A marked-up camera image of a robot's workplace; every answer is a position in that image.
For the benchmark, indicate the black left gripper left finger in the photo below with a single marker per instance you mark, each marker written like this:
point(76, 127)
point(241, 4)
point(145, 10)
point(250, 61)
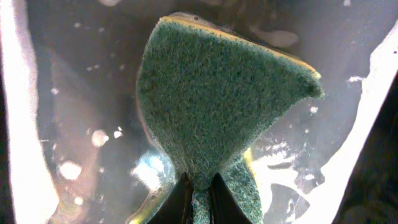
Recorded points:
point(177, 209)

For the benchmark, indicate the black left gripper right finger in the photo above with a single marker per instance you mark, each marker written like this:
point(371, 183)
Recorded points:
point(223, 208)

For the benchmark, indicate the green yellow sponge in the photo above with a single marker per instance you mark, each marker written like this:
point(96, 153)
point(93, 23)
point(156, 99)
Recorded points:
point(205, 95)

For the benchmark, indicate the black rectangular water tray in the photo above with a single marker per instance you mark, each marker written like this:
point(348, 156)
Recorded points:
point(79, 152)

